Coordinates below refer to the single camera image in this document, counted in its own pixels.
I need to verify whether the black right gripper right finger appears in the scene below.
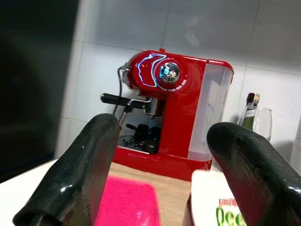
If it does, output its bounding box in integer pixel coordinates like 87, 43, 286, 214
206, 121, 301, 226

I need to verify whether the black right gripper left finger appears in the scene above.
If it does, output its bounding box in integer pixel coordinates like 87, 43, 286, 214
12, 113, 121, 226

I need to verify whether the dark grey fridge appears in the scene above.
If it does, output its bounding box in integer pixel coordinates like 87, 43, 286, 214
0, 0, 79, 183

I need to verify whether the white bottle with green print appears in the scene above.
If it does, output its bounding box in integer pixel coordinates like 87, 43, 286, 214
190, 169, 247, 226

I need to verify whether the clear wine glass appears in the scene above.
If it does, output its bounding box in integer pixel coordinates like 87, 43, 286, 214
253, 107, 273, 142

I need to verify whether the bright pink sponge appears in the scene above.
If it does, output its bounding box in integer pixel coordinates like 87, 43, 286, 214
95, 176, 162, 226

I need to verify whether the green wine bottle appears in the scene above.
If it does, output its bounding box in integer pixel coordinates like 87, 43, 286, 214
237, 92, 261, 131

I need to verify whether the red espresso machine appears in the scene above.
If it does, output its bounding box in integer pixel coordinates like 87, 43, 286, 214
100, 48, 235, 182

